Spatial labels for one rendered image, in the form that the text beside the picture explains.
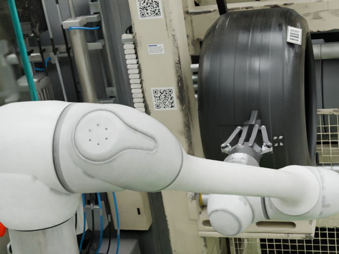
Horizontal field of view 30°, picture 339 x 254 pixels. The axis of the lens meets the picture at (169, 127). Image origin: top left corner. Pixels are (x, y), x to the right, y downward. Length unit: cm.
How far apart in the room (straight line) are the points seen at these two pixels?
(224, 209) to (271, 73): 51
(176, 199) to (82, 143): 131
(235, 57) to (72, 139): 98
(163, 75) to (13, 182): 108
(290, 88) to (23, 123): 96
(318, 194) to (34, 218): 60
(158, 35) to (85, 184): 107
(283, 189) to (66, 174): 48
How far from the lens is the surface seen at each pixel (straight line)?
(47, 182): 90
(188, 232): 216
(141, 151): 83
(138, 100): 200
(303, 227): 195
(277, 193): 120
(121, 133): 80
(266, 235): 198
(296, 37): 177
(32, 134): 89
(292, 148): 174
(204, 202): 199
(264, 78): 170
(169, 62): 191
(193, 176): 105
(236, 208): 132
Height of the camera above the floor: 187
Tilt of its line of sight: 22 degrees down
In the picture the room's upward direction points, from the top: 9 degrees counter-clockwise
